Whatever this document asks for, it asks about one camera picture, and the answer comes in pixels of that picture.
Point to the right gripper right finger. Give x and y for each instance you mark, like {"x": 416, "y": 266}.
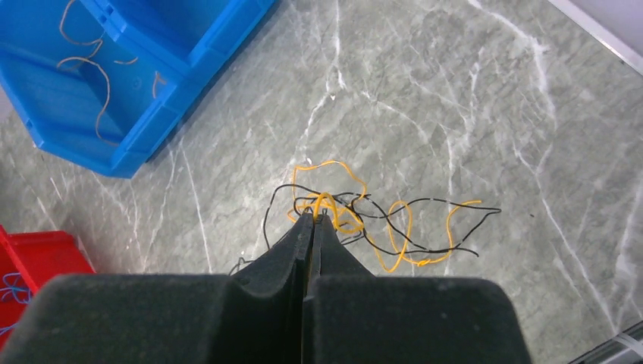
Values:
{"x": 353, "y": 316}

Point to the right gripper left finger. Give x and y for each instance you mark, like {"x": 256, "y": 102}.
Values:
{"x": 254, "y": 316}

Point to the red plastic bin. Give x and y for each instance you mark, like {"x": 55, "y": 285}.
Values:
{"x": 28, "y": 262}

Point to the blue divided plastic bin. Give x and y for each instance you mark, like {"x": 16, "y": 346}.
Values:
{"x": 103, "y": 83}

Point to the black aluminium base frame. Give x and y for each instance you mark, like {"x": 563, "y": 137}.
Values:
{"x": 625, "y": 347}

